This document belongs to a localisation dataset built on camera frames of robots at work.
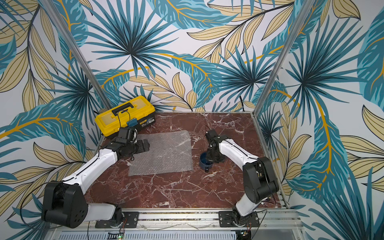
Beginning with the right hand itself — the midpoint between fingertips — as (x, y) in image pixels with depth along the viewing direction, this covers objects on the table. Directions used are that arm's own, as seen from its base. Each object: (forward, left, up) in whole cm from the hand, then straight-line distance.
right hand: (212, 160), depth 89 cm
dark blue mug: (-3, +5, +2) cm, 6 cm away
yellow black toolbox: (+29, +46, +12) cm, 56 cm away
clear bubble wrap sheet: (+9, +27, -4) cm, 29 cm away
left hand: (+5, +41, +7) cm, 42 cm away
